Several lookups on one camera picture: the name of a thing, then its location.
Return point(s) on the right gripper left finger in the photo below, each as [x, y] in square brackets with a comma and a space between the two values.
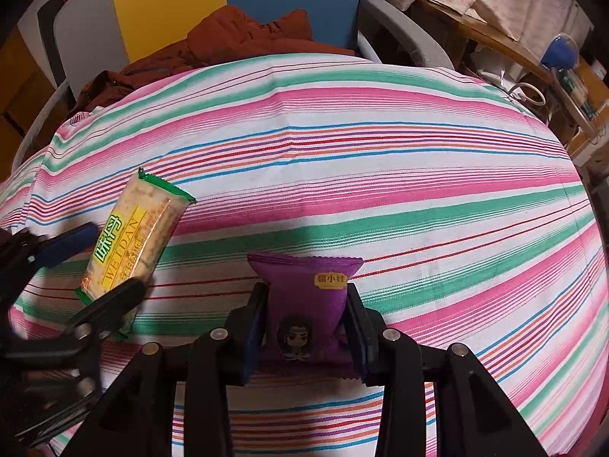
[247, 327]

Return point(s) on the purple snack packet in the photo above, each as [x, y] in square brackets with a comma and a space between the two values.
[307, 296]

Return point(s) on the yellow cracker packet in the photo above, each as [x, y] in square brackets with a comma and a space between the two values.
[134, 235]

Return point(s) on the striped pink green tablecloth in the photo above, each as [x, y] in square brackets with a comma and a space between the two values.
[471, 220]

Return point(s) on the dark red jacket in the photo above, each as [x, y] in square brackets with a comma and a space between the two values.
[225, 36]

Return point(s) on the grey yellow blue chair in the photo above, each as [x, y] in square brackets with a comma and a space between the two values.
[77, 39]

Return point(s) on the wooden side table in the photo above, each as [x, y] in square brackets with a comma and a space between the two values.
[462, 35]

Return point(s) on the blue cup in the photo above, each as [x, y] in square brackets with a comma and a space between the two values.
[561, 53]

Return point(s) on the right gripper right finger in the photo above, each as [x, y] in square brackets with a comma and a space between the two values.
[363, 326]

